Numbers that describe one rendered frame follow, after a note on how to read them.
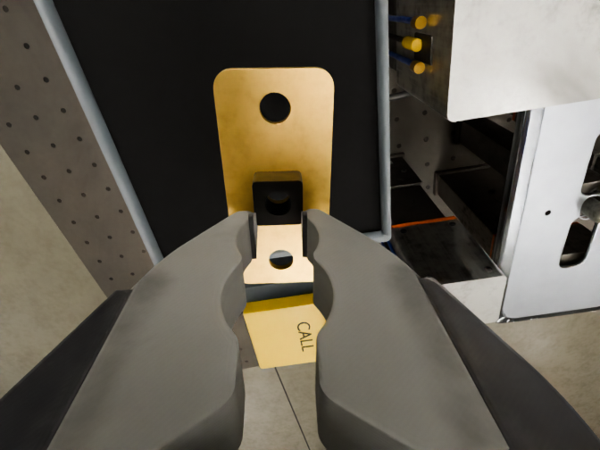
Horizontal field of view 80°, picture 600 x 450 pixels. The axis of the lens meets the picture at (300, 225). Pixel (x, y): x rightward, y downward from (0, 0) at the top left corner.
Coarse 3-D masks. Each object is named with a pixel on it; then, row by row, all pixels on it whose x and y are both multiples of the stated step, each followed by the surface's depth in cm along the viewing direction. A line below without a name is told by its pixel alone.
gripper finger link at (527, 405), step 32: (448, 320) 7; (480, 320) 7; (480, 352) 7; (512, 352) 7; (480, 384) 6; (512, 384) 6; (544, 384) 6; (512, 416) 6; (544, 416) 6; (576, 416) 6; (512, 448) 5; (544, 448) 5; (576, 448) 5
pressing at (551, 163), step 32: (544, 128) 35; (576, 128) 35; (512, 160) 37; (544, 160) 37; (576, 160) 37; (512, 192) 39; (544, 192) 39; (576, 192) 39; (512, 224) 40; (544, 224) 41; (512, 256) 43; (544, 256) 44; (512, 288) 46; (544, 288) 46; (576, 288) 47; (512, 320) 50
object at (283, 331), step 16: (256, 304) 25; (272, 304) 24; (288, 304) 24; (304, 304) 24; (256, 320) 24; (272, 320) 24; (288, 320) 25; (304, 320) 25; (320, 320) 25; (256, 336) 25; (272, 336) 25; (288, 336) 25; (304, 336) 26; (256, 352) 26; (272, 352) 26; (288, 352) 26; (304, 352) 26
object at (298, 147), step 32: (224, 96) 11; (256, 96) 11; (288, 96) 12; (320, 96) 12; (224, 128) 12; (256, 128) 12; (288, 128) 12; (320, 128) 12; (224, 160) 12; (256, 160) 12; (288, 160) 13; (320, 160) 13; (256, 192) 12; (288, 192) 12; (320, 192) 13; (288, 224) 13
